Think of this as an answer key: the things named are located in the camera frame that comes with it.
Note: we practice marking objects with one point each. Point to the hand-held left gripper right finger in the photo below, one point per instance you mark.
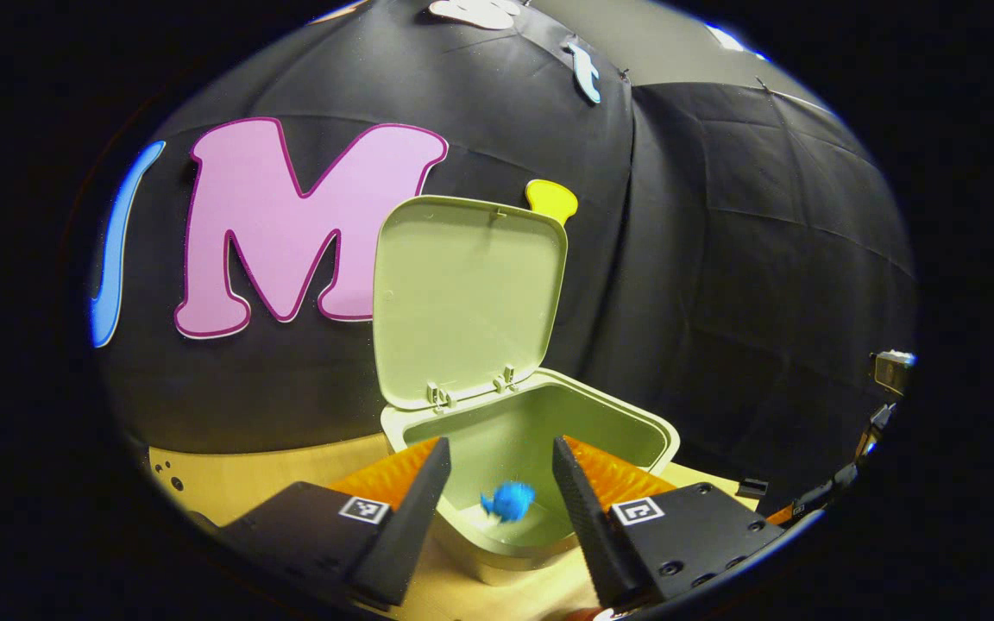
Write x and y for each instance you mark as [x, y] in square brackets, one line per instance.
[592, 535]

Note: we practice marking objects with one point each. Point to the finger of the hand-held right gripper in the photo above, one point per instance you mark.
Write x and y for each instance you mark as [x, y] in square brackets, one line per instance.
[780, 515]

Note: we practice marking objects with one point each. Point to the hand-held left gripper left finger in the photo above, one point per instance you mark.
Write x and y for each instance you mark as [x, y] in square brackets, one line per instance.
[411, 535]

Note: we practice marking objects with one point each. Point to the blue paper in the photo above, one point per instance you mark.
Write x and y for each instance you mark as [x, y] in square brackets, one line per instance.
[510, 500]

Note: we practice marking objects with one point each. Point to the pale green desktop garbage bin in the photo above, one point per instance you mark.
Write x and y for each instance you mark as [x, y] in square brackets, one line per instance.
[462, 302]

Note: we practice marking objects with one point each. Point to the wooden desktop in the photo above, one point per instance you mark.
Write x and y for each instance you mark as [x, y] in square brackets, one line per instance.
[229, 483]

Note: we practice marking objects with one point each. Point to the small black desk clamp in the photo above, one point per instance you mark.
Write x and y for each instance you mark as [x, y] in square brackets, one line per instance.
[751, 487]

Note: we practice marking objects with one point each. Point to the black backdrop cloth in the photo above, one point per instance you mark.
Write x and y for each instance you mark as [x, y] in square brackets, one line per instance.
[721, 259]

